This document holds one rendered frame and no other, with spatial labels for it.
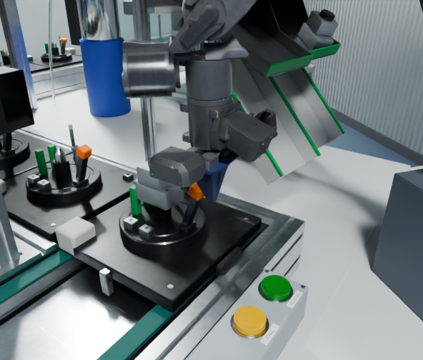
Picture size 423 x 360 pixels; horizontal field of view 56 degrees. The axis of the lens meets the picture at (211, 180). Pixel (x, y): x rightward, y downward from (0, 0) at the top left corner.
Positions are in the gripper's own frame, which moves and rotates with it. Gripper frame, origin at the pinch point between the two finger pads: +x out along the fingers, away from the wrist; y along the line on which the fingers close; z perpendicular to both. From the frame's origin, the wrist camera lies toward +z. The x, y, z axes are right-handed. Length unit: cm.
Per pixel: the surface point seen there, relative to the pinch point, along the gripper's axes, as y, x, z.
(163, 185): -1.6, 2.4, -7.8
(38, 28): 200, 20, -342
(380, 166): 69, 24, 9
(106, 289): -13.5, 14.6, -9.6
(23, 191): -6.4, 10.9, -39.8
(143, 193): -2.5, 4.5, -11.3
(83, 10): 54, -15, -88
